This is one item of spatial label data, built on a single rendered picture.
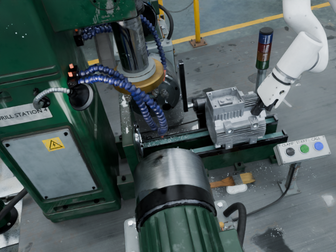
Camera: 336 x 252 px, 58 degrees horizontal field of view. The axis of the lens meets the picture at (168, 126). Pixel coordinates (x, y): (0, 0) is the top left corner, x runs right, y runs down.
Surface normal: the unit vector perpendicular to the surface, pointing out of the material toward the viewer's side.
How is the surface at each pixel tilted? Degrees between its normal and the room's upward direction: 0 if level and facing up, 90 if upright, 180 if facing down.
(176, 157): 13
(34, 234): 0
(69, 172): 90
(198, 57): 0
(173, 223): 4
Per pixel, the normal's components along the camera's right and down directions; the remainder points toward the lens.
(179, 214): -0.04, -0.72
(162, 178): -0.28, -0.66
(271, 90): -0.89, -0.11
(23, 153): 0.15, 0.69
